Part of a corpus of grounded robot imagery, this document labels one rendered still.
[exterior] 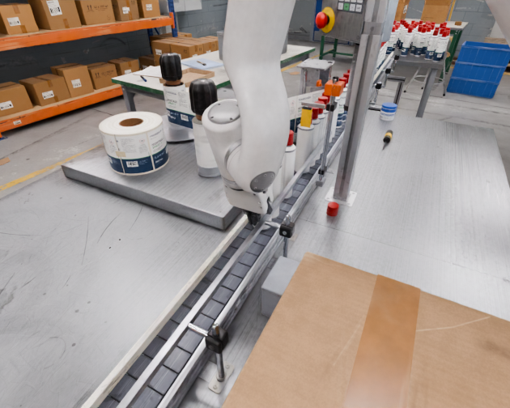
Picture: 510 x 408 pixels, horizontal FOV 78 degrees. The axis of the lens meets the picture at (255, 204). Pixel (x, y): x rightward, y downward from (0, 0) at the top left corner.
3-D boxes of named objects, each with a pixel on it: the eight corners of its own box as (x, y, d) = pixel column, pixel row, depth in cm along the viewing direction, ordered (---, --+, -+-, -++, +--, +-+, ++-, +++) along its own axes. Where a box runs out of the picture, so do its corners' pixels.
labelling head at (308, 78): (301, 120, 145) (307, 59, 130) (329, 125, 140) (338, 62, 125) (291, 130, 135) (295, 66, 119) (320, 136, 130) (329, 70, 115)
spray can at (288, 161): (278, 189, 99) (282, 126, 87) (294, 193, 97) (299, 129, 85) (272, 197, 95) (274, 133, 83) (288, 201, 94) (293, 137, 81)
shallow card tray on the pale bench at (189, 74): (189, 72, 246) (189, 67, 244) (214, 76, 237) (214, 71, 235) (159, 82, 222) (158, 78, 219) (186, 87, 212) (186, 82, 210)
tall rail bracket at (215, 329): (200, 356, 61) (189, 303, 51) (232, 373, 58) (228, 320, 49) (189, 371, 59) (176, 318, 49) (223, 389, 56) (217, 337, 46)
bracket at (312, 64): (308, 60, 129) (308, 57, 129) (334, 63, 126) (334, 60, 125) (295, 67, 120) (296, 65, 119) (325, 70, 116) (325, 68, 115)
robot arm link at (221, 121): (270, 171, 61) (248, 144, 66) (261, 116, 50) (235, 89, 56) (231, 191, 59) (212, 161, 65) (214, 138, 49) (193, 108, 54)
